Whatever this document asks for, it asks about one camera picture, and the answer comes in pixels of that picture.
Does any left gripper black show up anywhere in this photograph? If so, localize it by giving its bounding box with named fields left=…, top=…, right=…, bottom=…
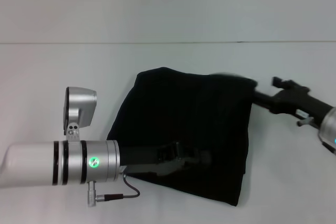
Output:
left=119, top=141, right=213, bottom=178

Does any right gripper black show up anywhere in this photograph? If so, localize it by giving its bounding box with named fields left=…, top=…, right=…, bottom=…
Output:
left=251, top=76, right=334, bottom=128

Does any black shirt with FREE print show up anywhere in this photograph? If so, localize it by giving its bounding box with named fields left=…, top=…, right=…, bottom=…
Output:
left=106, top=67, right=258, bottom=207

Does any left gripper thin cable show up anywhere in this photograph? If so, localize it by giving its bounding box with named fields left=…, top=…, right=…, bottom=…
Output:
left=96, top=173, right=141, bottom=201

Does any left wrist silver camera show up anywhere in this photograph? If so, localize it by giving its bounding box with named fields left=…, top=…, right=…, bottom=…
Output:
left=64, top=86, right=98, bottom=143

